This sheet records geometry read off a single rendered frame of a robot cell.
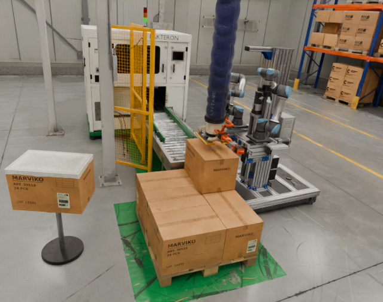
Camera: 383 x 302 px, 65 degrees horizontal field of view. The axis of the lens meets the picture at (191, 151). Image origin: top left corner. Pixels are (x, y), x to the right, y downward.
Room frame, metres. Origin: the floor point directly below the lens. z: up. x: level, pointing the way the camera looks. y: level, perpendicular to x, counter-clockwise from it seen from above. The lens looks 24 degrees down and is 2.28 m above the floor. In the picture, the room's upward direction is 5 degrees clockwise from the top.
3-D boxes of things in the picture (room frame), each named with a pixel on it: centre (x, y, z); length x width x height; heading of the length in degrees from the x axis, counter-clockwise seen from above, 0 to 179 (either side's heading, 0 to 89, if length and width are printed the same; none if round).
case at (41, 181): (2.34, 1.22, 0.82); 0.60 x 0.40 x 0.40; 92
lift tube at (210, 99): (3.12, -0.23, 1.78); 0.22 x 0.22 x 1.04
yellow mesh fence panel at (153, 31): (4.13, 0.96, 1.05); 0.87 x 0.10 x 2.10; 74
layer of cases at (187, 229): (2.73, -0.06, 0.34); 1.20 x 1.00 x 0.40; 22
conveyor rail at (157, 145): (4.43, 0.66, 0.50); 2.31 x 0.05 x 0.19; 22
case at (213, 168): (3.12, -0.23, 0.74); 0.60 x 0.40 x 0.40; 22
